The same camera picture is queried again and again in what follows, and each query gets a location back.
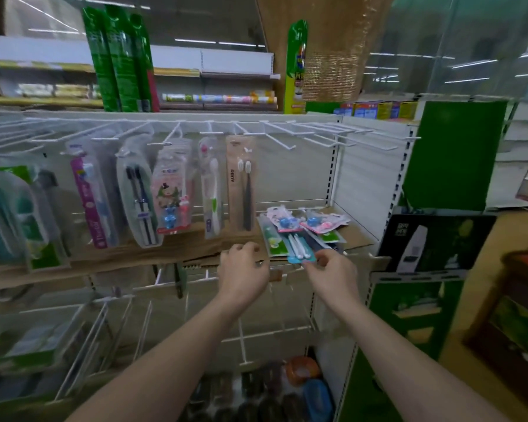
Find person's right hand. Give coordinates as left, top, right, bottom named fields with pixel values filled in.
left=302, top=249, right=361, bottom=315

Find person's left hand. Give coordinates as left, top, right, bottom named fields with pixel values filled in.
left=216, top=241, right=272, bottom=312

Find pile of toothbrush packs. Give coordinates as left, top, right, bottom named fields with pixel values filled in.
left=257, top=205, right=352, bottom=260

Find clear green toothbrush pack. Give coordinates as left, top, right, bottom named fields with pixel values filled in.
left=204, top=158, right=226, bottom=240

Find clear pink-topped toothbrush pack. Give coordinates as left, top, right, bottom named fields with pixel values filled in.
left=198, top=137, right=221, bottom=224

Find pink label toothbrush pack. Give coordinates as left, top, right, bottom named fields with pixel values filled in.
left=66, top=142, right=120, bottom=250

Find green label toothbrush pack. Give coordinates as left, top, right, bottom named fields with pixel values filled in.
left=0, top=164, right=70, bottom=272

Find person's right forearm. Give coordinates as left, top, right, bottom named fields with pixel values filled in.
left=334, top=302, right=511, bottom=422

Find person's left forearm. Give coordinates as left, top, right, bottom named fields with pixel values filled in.
left=66, top=298, right=252, bottom=422

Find white shelf unit yellow strips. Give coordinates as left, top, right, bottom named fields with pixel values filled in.
left=0, top=35, right=282, bottom=111

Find brown cardboard tray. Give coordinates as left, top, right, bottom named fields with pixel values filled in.
left=0, top=206, right=375, bottom=293

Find orange round object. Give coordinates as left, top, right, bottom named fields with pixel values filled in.
left=285, top=355, right=322, bottom=386

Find blue round packet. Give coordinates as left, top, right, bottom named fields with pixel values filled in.
left=302, top=379, right=334, bottom=420

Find black product box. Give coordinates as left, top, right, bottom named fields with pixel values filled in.
left=376, top=213, right=497, bottom=274

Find row of colourful wrap rolls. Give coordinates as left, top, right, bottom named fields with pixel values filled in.
left=17, top=83, right=278, bottom=105

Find green yellow spray can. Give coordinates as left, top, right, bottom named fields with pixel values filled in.
left=283, top=19, right=309, bottom=115

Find green spray can red side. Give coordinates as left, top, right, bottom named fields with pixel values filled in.
left=130, top=12, right=161, bottom=113

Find woven brown column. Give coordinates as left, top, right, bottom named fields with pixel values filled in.
left=255, top=0, right=397, bottom=104

